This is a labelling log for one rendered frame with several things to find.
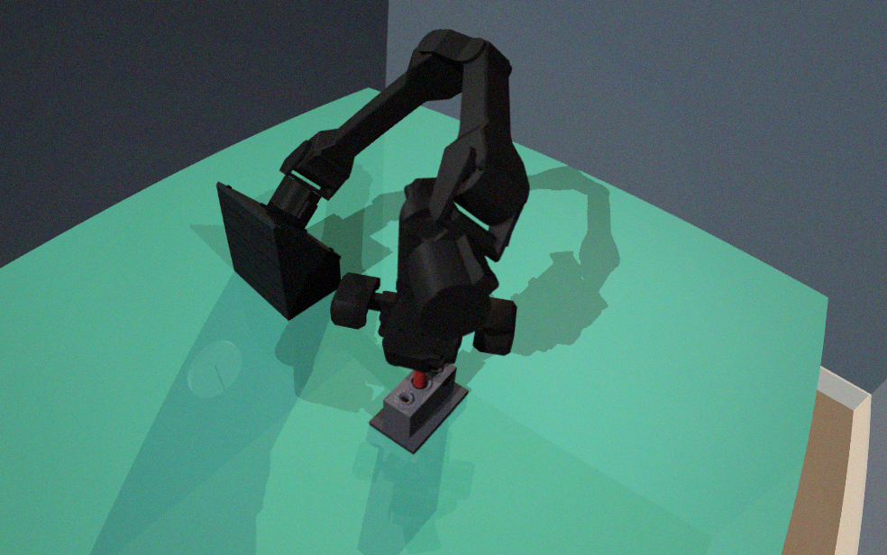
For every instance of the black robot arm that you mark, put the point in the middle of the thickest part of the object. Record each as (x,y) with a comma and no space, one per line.
(442,249)

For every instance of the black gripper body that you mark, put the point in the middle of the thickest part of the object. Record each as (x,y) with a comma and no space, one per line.
(356,295)

